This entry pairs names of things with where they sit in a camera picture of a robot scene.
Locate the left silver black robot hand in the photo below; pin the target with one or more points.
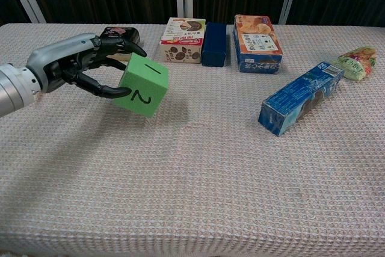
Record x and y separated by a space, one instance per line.
60 52

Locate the green numbered foam cube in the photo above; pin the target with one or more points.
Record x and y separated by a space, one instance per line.
144 79

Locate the black luncheon meat can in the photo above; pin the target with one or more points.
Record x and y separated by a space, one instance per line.
132 35

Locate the white chocolate pie box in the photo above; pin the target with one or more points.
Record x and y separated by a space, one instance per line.
182 43

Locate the dark blue rectangular box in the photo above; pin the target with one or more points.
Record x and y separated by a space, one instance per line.
214 43

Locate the beige woven tablecloth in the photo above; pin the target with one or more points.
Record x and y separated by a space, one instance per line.
192 178

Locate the orange and blue biscuit box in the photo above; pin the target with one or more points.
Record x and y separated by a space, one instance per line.
258 43

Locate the long blue cookie box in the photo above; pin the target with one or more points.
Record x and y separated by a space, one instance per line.
300 97

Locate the green snack packet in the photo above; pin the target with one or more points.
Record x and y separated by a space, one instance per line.
358 64

